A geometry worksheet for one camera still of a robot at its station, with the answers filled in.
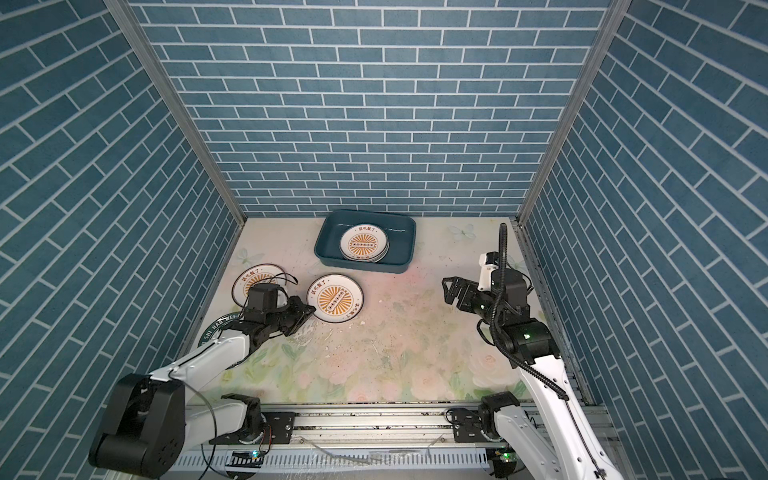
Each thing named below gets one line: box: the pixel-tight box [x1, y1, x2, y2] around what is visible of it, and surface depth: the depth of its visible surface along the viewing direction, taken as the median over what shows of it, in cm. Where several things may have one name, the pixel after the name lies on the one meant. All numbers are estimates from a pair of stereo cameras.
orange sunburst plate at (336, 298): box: [306, 274, 364, 323], surface depth 95 cm
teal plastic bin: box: [314, 209, 416, 274], surface depth 110 cm
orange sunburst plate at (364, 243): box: [340, 224, 389, 263], surface depth 110 cm
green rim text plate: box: [197, 312, 242, 348], surface depth 93 cm
